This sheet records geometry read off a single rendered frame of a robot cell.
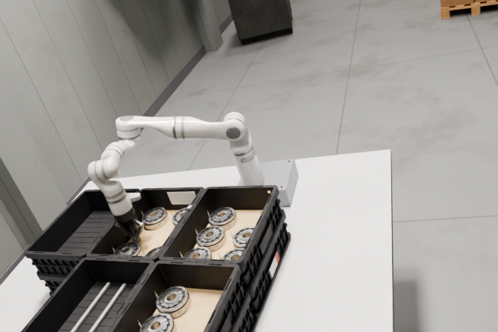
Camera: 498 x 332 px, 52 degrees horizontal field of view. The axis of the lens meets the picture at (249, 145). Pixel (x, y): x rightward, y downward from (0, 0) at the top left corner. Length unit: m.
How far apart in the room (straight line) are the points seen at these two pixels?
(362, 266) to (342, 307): 0.18
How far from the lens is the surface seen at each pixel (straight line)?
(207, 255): 1.73
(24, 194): 3.59
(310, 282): 1.74
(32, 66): 4.10
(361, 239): 1.86
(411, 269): 2.74
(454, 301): 2.59
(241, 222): 1.86
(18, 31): 4.08
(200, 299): 1.63
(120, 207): 1.84
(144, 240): 1.97
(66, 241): 2.21
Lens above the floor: 1.90
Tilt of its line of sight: 27 degrees down
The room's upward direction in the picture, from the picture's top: 17 degrees counter-clockwise
